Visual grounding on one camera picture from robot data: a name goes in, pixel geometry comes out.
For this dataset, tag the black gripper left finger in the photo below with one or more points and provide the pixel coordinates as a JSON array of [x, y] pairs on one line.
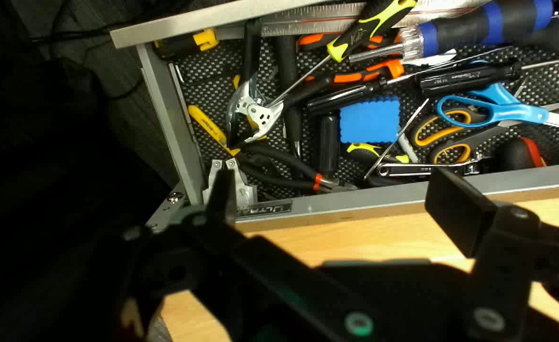
[[228, 277]]

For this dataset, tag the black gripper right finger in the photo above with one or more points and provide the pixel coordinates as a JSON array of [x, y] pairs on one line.
[[507, 252]]

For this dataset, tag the grey metal tool drawer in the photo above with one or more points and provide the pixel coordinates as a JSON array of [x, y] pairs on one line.
[[165, 106]]

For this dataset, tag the grey cabinet with wood top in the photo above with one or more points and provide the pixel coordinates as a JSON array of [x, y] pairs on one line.
[[385, 233]]

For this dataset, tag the silver wrench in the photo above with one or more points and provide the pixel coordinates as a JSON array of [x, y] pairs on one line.
[[418, 167]]

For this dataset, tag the silver adjustable pliers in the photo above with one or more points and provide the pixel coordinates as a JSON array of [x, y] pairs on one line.
[[252, 110]]

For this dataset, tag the black utility knife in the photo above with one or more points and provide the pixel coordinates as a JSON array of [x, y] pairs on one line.
[[469, 76]]

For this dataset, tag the blue rectangular sponge block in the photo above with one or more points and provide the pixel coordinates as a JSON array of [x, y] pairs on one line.
[[368, 119]]

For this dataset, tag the yellow black small tool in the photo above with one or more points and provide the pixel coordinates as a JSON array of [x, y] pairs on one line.
[[203, 40]]

